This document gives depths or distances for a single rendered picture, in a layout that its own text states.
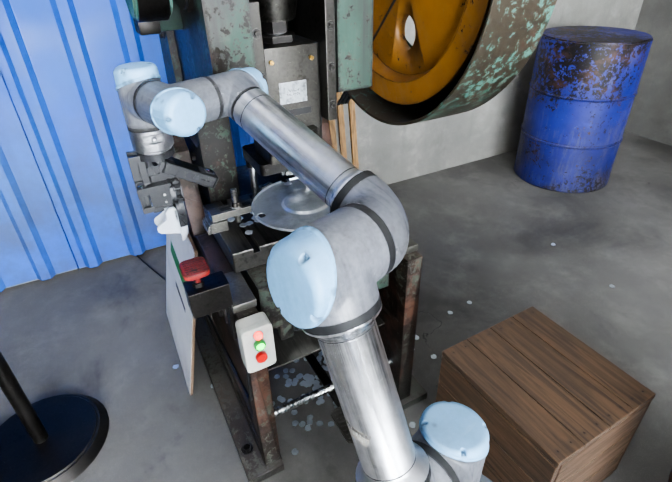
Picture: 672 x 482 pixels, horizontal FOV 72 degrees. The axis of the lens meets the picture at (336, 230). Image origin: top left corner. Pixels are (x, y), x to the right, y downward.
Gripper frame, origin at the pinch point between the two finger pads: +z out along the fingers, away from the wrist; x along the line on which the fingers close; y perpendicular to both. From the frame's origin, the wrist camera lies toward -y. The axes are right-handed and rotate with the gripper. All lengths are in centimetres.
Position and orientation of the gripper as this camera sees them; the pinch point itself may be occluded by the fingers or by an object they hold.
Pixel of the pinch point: (185, 233)
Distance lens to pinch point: 105.1
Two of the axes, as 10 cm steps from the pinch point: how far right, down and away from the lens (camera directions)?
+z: 0.2, 8.5, 5.3
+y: -8.8, 2.7, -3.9
